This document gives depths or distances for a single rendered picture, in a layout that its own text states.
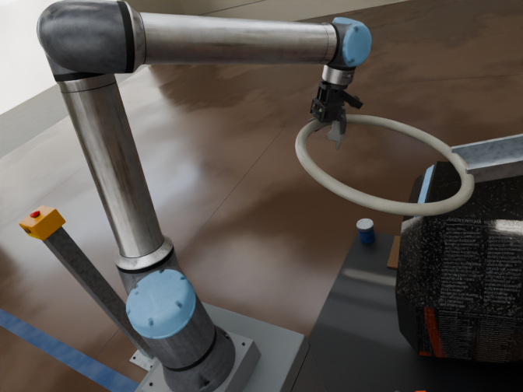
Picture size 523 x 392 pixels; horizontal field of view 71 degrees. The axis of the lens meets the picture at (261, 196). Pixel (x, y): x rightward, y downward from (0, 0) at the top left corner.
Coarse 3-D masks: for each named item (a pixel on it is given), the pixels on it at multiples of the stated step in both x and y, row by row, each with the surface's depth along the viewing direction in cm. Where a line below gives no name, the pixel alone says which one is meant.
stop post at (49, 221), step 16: (48, 208) 156; (32, 224) 149; (48, 224) 153; (48, 240) 156; (64, 240) 161; (64, 256) 162; (80, 256) 168; (80, 272) 169; (96, 272) 176; (96, 288) 177; (112, 304) 185; (128, 320) 195; (128, 336) 201; (144, 352) 209; (144, 368) 208
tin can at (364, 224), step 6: (360, 222) 230; (366, 222) 229; (372, 222) 227; (360, 228) 227; (366, 228) 225; (372, 228) 226; (360, 234) 230; (366, 234) 228; (372, 234) 229; (360, 240) 235; (366, 240) 231; (372, 240) 231
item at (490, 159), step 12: (468, 144) 106; (480, 144) 105; (492, 144) 105; (504, 144) 105; (516, 144) 105; (468, 156) 108; (480, 156) 107; (492, 156) 106; (504, 156) 105; (516, 156) 103; (468, 168) 98; (480, 168) 97; (492, 168) 97; (504, 168) 97; (516, 168) 97; (480, 180) 100
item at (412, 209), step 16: (304, 128) 109; (400, 128) 119; (416, 128) 117; (304, 144) 102; (432, 144) 113; (304, 160) 96; (464, 160) 104; (320, 176) 91; (464, 176) 99; (336, 192) 88; (352, 192) 86; (464, 192) 91; (384, 208) 84; (400, 208) 84; (416, 208) 84; (432, 208) 85; (448, 208) 87
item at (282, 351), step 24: (216, 312) 117; (264, 336) 106; (288, 336) 103; (264, 360) 100; (288, 360) 98; (312, 360) 108; (144, 384) 104; (264, 384) 95; (288, 384) 96; (312, 384) 110
